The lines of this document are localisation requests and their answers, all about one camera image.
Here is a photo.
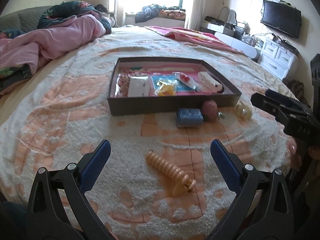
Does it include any pink fluffy pompom clip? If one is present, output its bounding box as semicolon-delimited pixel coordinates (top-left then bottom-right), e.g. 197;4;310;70
201;100;225;122

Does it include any red ball hair tie pack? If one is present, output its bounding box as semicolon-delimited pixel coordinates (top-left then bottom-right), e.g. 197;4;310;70
174;72;200;91

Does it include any peach spiral hair tie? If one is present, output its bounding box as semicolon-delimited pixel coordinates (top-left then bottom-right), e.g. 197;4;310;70
145;150;198;196

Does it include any clear bag of white beads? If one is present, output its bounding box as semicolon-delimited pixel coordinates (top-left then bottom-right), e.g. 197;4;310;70
127;76;150;98

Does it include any person's right hand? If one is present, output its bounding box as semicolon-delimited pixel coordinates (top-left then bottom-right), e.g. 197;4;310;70
286;138;320;171

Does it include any cream lace hair scrunchie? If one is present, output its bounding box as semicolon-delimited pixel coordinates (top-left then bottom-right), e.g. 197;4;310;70
235;100;252;120

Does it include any white drawer cabinet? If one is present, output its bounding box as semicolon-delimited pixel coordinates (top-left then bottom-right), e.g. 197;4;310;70
258;39;298;80

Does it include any white low desk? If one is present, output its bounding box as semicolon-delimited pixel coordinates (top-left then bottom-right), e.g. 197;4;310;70
201;20;260;62

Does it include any white hair comb clip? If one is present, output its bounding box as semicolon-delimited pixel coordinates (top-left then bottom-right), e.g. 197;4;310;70
198;72;223;93

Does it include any black flat television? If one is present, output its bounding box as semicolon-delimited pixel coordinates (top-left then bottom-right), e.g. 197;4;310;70
260;0;302;39

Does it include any blue hair clip pack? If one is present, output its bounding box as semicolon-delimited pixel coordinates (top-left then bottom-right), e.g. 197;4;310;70
176;108;203;128

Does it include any pink red blanket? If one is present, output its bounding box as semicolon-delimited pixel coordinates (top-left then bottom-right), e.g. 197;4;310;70
145;26;244;55

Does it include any cream peach bedspread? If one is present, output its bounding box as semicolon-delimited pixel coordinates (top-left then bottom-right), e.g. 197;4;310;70
1;27;292;239

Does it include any dark cardboard box tray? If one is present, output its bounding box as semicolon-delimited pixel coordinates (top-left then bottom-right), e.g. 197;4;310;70
108;57;241;116

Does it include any pink polka dot hair bow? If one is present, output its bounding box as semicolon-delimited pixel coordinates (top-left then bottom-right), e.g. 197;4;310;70
115;74;131;97

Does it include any clothes pile on windowsill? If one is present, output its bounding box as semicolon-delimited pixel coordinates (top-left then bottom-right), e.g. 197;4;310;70
135;4;186;23

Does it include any pink duvet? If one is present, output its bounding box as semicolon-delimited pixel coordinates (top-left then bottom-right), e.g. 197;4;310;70
1;14;106;79

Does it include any grey green headboard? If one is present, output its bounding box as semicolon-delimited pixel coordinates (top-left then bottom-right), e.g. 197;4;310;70
0;5;51;33

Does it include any dark floral quilt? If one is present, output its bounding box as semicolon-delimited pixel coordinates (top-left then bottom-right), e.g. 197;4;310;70
37;1;112;34

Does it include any yellow ring in plastic bag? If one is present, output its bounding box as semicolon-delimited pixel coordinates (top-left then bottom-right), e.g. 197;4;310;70
154;77;179;97

